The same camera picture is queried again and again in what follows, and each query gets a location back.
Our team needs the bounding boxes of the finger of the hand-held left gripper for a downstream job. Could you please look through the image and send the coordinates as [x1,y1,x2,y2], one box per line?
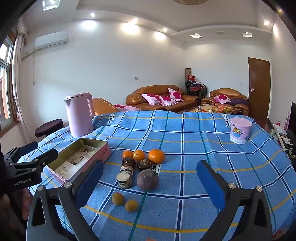
[3,142,38,164]
[7,148,59,173]

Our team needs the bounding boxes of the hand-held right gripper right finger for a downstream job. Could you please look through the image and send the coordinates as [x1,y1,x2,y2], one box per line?
[196,159,273,241]

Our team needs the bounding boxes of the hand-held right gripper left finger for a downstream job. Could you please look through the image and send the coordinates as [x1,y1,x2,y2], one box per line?
[26,159,104,241]

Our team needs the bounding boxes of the small yellow citrus fruit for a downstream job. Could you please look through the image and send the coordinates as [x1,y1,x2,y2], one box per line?
[125,200,139,213]
[111,192,125,206]

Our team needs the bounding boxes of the pink rectangular tin box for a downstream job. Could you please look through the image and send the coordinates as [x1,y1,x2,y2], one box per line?
[46,137,111,181]

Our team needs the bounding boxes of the dark purple round fruit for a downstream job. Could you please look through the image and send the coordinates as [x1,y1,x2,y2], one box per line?
[137,169,160,192]

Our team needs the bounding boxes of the large orange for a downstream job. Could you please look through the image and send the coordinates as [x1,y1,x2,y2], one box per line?
[148,149,165,164]

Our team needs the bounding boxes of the dark purple round stool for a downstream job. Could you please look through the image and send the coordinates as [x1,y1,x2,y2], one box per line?
[35,119,64,138]

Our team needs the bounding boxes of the printed paper sheet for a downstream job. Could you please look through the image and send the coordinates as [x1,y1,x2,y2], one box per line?
[54,144,100,173]

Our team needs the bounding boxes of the blue plaid tablecloth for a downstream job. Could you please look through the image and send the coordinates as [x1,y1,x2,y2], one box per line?
[26,110,294,241]

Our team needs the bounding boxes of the pink electric kettle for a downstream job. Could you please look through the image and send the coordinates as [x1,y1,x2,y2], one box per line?
[64,92,96,138]

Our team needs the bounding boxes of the pink cartoon plastic cup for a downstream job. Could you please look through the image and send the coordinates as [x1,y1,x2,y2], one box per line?
[229,117,253,144]

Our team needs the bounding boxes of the window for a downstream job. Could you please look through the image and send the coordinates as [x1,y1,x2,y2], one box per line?
[0,35,18,130]

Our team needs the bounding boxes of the orange lounge chair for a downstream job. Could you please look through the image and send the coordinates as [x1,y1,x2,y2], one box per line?
[92,98,119,116]

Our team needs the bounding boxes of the coffee table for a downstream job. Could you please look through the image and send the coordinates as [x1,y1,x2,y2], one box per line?
[178,104,234,114]

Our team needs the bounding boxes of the white curtain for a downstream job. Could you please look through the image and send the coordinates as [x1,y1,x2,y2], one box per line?
[13,16,29,149]

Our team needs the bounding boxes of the pile of household items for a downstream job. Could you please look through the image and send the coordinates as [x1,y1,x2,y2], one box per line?
[272,120,296,160]

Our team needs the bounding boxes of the pink floral cushion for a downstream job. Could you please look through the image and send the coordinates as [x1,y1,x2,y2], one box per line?
[114,104,141,112]

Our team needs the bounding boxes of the pink floral pillow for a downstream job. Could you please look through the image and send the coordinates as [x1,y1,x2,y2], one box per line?
[213,94,231,104]
[141,93,163,105]
[158,95,178,107]
[168,88,184,102]

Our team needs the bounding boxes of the purple cloth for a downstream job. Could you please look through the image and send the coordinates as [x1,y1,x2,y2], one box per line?
[229,98,249,107]

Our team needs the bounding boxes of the brown leather armchair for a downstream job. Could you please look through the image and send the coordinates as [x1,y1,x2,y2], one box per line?
[201,88,250,116]

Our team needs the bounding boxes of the stacked dark chairs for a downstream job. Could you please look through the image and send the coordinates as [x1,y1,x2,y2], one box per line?
[185,79,207,98]

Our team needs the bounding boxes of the black television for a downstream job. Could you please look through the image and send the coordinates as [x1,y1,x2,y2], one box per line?
[287,102,296,139]

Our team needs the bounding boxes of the brown wooden door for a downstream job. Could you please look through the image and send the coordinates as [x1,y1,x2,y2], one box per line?
[248,57,271,118]

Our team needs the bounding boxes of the brown leather sofa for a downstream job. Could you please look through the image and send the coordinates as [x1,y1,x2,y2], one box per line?
[125,85,201,111]

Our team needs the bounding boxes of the round ceiling lamp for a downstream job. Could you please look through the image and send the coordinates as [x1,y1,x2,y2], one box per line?
[172,0,208,4]

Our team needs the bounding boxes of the white air conditioner cable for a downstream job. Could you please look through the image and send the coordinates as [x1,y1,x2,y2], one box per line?
[32,49,36,85]

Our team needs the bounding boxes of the white wall air conditioner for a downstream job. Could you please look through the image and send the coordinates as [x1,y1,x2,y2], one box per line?
[34,30,70,50]

